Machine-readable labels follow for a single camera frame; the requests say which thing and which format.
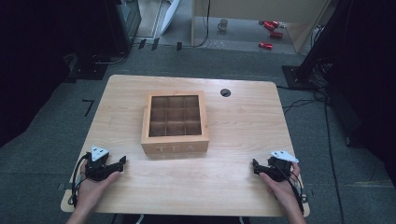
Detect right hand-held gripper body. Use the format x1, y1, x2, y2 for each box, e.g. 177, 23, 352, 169
255, 149, 300, 183

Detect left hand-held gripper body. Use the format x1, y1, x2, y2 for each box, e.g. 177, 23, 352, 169
83, 145, 121, 182

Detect person's left hand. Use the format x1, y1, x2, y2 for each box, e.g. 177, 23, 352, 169
75, 160, 121, 213

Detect person's right hand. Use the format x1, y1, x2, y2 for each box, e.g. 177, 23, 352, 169
259, 161, 303, 208

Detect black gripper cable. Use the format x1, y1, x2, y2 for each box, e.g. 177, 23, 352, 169
71, 152, 92, 208
286, 169, 306, 216

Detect black stand base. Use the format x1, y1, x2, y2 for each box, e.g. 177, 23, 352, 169
64, 52, 110, 82
281, 64, 325, 91

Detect black floor cable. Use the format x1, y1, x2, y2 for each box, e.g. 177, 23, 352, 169
183, 0, 211, 49
276, 83, 347, 224

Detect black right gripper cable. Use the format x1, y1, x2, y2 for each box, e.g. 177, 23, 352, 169
286, 169, 306, 216

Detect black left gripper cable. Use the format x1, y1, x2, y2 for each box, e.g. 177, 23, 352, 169
71, 152, 92, 208

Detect wooden tea box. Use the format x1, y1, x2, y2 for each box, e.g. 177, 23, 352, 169
140, 91, 210, 156

